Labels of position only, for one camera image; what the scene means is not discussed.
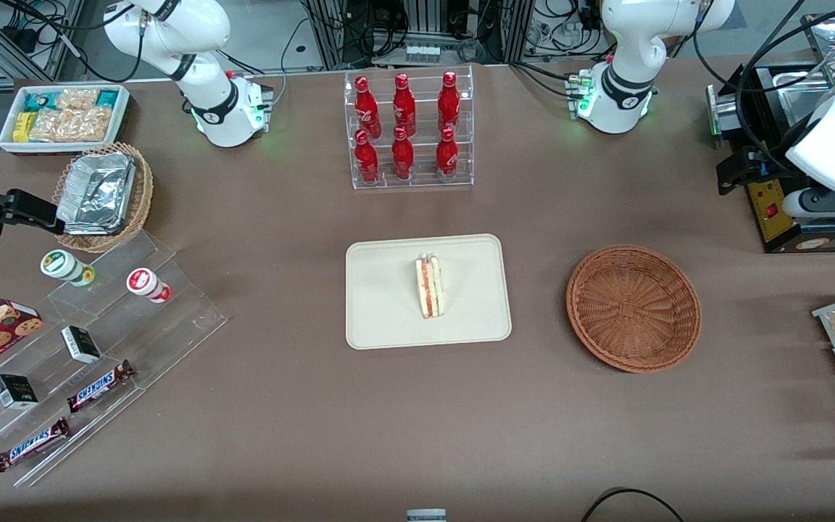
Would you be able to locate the red cola bottle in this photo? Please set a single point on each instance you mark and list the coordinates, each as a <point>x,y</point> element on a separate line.
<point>449,101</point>
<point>446,156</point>
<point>367,109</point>
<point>402,156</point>
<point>404,105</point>
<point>366,159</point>

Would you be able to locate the aluminium foil container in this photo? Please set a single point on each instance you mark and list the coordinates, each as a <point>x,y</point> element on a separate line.
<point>95,192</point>

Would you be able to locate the red lid drink bottle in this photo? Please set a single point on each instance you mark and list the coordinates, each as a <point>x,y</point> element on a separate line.
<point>143,283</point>

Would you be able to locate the black hot dog machine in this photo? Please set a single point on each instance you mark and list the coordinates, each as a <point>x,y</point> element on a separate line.
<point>780,226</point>

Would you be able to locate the clear rice cracker bag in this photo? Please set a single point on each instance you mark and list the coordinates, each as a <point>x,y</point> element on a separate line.
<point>69,125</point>
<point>77,99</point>

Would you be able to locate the green lid drink bottle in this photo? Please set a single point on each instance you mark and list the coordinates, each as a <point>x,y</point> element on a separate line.
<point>61,264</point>

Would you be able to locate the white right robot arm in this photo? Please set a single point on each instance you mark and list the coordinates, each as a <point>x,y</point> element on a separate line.
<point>207,109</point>

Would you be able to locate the triangular sandwich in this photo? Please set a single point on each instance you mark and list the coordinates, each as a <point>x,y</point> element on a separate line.
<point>430,290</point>

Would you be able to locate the white power strip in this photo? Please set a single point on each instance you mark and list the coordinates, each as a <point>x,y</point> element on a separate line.
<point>422,53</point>

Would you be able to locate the teal snack pack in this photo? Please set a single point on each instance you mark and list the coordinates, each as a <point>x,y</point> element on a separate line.
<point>38,101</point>
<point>107,98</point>

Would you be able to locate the clear acrylic step display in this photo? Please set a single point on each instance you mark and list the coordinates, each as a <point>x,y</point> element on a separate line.
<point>171,326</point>

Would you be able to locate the small grey device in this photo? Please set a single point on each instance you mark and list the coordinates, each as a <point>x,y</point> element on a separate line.
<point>426,515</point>

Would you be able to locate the snickers chocolate bar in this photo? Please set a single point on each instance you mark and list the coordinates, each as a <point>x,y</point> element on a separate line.
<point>98,386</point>
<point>32,444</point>

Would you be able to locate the white rectangular snack bin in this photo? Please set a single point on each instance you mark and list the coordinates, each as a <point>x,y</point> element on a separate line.
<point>124,109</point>

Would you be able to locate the yellow snack pack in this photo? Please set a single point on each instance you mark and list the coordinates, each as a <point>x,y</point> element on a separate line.
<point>23,127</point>

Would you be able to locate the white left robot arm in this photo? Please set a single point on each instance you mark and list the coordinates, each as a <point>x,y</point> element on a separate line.
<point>624,65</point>

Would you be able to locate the clear acrylic bottle rack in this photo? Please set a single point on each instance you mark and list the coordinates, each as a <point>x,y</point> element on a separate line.
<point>425,181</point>

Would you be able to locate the aluminium equipment rack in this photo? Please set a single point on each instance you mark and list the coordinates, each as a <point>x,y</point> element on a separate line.
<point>425,22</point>

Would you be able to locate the small black box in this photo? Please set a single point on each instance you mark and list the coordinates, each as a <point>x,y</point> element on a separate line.
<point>15,391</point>
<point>80,344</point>

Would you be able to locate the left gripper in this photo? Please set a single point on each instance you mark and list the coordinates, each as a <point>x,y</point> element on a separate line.
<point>759,162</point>

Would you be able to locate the light wicker basket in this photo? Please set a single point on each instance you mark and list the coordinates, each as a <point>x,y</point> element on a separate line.
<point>143,188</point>

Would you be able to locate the round brown wicker basket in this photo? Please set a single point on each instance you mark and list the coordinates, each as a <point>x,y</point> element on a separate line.
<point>631,308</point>

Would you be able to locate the stainless steel pan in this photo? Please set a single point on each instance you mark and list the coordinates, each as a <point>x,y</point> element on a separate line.
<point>802,101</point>

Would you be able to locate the beige plastic tray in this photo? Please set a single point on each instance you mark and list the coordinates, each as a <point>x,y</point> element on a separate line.
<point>381,290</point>

